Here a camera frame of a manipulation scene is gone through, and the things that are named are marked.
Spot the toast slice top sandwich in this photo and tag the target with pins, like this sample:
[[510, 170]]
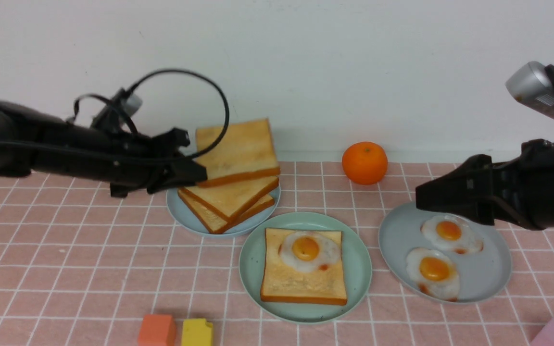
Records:
[[246, 152]]

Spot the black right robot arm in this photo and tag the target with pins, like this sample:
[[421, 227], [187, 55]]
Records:
[[519, 191]]

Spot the grey-blue egg plate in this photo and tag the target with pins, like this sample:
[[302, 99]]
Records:
[[482, 274]]

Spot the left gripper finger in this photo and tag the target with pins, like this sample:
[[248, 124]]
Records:
[[172, 139], [176, 175]]

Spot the toast slice bottom sandwich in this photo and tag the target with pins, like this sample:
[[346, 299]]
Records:
[[284, 285]]

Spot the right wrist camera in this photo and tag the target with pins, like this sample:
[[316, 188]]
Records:
[[532, 85]]

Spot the orange fruit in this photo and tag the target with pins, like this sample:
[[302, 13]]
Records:
[[365, 163]]

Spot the toast slice lower stack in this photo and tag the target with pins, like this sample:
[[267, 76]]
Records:
[[216, 225]]

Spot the toast slice upper stack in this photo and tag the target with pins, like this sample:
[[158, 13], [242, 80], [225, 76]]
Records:
[[231, 200]]

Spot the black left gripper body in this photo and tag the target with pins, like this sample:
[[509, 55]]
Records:
[[128, 177]]

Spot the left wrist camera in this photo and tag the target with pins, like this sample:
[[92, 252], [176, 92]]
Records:
[[109, 121]]

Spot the fried egg front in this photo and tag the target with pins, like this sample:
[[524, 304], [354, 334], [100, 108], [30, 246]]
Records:
[[433, 273]]

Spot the fried egg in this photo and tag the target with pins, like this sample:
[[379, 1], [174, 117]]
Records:
[[309, 251], [433, 273], [452, 233]]

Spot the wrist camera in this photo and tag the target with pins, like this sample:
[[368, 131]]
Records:
[[109, 121], [532, 85]]

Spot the light blue bread plate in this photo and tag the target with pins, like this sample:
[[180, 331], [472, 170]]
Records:
[[185, 217]]

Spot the yellow foam cube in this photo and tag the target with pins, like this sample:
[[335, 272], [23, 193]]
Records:
[[197, 332]]

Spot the orange foam cube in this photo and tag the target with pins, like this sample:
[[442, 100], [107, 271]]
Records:
[[157, 330]]

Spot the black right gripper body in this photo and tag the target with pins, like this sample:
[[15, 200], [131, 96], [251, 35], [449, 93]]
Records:
[[478, 190]]

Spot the toast slice stack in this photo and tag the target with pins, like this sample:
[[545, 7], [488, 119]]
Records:
[[216, 225], [231, 200]]

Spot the toast slice sandwich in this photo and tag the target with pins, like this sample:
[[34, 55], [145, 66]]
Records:
[[246, 152], [284, 285]]

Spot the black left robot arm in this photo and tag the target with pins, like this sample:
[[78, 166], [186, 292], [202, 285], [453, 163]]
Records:
[[31, 141]]

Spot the pink checkered tablecloth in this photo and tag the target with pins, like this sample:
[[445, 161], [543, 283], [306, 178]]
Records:
[[78, 268]]

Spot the mint green centre plate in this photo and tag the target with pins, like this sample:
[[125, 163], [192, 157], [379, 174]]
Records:
[[357, 266]]

